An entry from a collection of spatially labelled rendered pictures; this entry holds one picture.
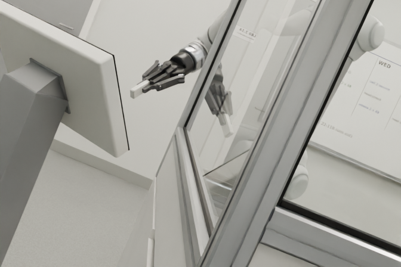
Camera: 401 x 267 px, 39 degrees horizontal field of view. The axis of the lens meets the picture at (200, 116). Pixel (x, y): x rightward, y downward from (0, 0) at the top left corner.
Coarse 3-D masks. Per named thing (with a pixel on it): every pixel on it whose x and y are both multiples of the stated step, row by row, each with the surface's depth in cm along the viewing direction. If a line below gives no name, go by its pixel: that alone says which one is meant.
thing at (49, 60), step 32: (0, 0) 166; (0, 32) 167; (32, 32) 152; (64, 32) 148; (32, 64) 158; (64, 64) 148; (96, 64) 136; (64, 96) 156; (96, 96) 144; (96, 128) 153
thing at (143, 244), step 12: (156, 180) 148; (144, 204) 146; (144, 216) 134; (144, 228) 123; (132, 240) 138; (144, 240) 114; (132, 252) 127; (144, 252) 106; (132, 264) 117; (144, 264) 100
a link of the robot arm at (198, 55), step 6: (192, 42) 183; (186, 48) 180; (192, 48) 180; (198, 48) 180; (192, 54) 179; (198, 54) 179; (204, 54) 181; (192, 60) 179; (198, 60) 179; (204, 60) 181; (198, 66) 181; (192, 72) 183
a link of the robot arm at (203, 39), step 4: (208, 28) 181; (204, 32) 183; (200, 36) 183; (204, 36) 182; (208, 36) 180; (196, 40) 184; (200, 40) 183; (204, 40) 181; (208, 40) 180; (200, 44) 182; (204, 44) 182; (208, 44) 180; (204, 48) 182; (208, 48) 181
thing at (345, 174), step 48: (384, 0) 55; (384, 48) 56; (336, 96) 56; (384, 96) 56; (336, 144) 57; (384, 144) 57; (288, 192) 57; (336, 192) 57; (384, 192) 58; (384, 240) 58
